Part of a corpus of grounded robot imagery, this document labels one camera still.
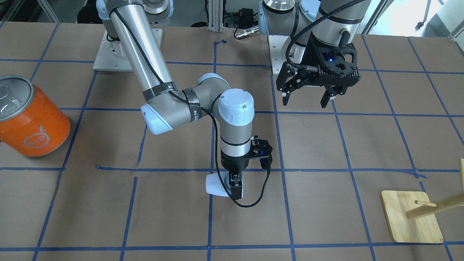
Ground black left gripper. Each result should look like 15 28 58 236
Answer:
276 31 361 108

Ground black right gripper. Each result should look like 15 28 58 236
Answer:
221 152 250 200

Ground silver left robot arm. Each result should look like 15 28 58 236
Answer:
258 0 370 108

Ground black power box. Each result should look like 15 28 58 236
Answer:
237 8 253 22

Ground wooden mug tree stand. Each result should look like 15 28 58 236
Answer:
380 158 464 243

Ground orange can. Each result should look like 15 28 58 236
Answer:
0 75 71 157

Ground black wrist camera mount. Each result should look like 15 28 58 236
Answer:
245 135 273 170

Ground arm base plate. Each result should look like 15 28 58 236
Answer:
268 35 305 76
93 29 163 72

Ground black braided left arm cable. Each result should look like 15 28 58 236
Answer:
286 0 366 69

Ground silver cable connector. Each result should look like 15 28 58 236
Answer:
234 25 260 40

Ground aluminium frame post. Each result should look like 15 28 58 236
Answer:
206 0 224 33

